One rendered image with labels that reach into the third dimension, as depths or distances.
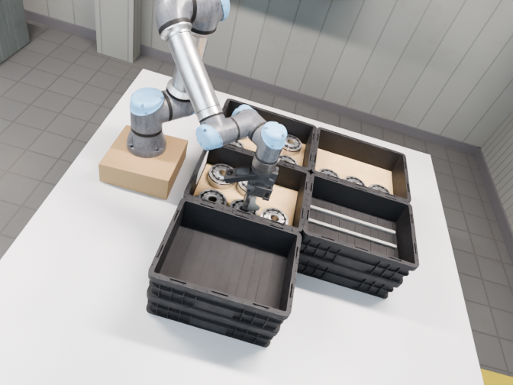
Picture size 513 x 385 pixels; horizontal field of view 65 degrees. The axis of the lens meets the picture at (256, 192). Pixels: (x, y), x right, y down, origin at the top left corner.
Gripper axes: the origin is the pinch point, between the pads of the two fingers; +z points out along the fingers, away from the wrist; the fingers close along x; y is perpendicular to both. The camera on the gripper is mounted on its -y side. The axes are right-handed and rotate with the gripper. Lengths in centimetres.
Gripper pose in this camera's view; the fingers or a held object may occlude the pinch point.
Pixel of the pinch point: (243, 205)
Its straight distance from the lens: 140.5
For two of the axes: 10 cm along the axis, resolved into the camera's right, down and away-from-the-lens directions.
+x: 1.1, -7.1, 7.0
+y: 9.7, 2.4, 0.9
